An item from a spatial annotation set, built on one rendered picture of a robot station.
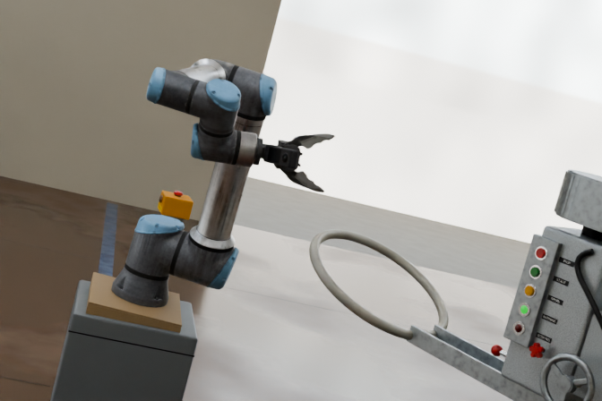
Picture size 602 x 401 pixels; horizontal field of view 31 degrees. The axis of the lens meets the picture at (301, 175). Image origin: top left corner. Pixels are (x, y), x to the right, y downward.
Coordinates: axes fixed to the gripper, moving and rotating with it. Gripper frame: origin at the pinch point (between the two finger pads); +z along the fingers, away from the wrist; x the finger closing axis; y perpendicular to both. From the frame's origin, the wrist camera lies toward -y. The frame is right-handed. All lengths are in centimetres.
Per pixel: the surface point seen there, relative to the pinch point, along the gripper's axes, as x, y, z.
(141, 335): 69, 55, -38
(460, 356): 47, 2, 46
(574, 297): 20, -26, 62
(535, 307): 26, -20, 55
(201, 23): -29, 663, -1
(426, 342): 47, 12, 39
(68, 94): 51, 664, -102
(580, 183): -8, -21, 60
